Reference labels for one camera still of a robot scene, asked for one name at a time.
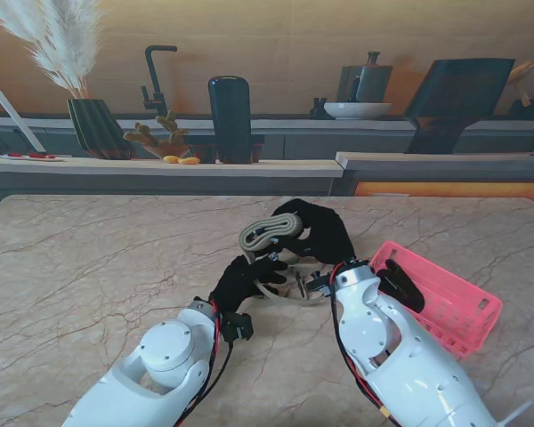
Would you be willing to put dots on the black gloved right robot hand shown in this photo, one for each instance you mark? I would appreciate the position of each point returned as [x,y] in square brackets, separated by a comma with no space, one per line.
[329,236]

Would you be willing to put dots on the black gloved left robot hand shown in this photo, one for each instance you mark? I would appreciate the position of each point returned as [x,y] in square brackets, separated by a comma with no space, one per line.
[240,282]

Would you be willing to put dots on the beige woven belt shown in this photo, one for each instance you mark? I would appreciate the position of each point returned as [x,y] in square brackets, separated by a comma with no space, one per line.
[293,300]
[271,229]

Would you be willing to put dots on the dark brown woven belt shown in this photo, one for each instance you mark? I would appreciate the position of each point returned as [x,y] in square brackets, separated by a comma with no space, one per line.
[400,284]

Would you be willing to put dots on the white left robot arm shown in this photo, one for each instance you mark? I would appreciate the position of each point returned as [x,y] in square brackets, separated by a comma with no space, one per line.
[169,351]

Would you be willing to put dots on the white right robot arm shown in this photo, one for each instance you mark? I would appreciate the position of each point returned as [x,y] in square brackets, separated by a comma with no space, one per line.
[382,347]

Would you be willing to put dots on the pink plastic storage basket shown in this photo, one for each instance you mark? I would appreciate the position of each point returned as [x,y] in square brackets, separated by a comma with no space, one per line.
[463,298]

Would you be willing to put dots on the small black figurine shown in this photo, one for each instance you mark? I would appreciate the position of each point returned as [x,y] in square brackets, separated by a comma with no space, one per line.
[318,109]

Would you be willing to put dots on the white speckled bowl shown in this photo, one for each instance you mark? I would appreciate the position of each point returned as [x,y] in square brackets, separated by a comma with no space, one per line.
[356,110]

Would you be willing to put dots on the yellow lemons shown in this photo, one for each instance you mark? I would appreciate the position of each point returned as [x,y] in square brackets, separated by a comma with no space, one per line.
[182,159]

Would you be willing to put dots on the tall black appliance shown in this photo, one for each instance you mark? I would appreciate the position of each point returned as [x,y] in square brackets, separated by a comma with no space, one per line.
[230,115]

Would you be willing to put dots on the grey lidded pot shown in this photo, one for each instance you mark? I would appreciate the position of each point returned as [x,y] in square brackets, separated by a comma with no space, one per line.
[369,82]

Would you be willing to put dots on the green cactus plant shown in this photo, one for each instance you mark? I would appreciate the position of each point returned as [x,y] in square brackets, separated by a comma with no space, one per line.
[160,133]

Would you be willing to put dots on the dark angular stand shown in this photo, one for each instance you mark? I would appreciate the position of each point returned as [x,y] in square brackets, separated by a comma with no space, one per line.
[458,102]

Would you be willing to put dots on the dark ribbed vase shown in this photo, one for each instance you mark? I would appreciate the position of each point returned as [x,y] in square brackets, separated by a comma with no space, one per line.
[98,129]

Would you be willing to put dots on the black kitchen faucet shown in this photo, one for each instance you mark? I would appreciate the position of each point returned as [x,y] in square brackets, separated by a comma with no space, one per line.
[153,80]

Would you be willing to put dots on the small dark container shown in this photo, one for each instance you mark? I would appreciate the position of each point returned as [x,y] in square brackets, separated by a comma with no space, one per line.
[531,109]

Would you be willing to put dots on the plate with red food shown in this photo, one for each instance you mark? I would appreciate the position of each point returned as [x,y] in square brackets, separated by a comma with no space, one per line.
[31,156]

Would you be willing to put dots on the yellow wooden utensil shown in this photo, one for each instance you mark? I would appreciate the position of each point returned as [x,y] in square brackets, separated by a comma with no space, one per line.
[518,73]

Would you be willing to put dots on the white leaning board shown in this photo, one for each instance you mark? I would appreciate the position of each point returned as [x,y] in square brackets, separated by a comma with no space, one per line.
[18,120]

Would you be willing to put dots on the white pampas grass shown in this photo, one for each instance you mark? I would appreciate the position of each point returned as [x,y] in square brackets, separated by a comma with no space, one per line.
[58,40]

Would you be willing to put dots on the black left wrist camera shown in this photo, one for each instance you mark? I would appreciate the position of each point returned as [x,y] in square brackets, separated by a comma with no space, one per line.
[238,328]

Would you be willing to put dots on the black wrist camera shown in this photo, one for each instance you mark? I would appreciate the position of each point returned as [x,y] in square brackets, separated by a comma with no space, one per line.
[238,328]
[318,284]

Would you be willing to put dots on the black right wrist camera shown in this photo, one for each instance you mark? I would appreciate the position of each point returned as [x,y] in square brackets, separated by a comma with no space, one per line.
[318,284]

